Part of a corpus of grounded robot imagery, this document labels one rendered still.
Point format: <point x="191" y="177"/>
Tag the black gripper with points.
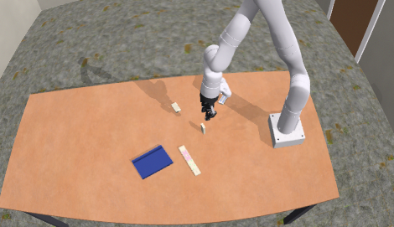
<point x="208" y="106"/>

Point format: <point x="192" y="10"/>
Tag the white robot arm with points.
<point x="285" y="44"/>

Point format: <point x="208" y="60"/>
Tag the dark blue book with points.
<point x="151" y="162"/>

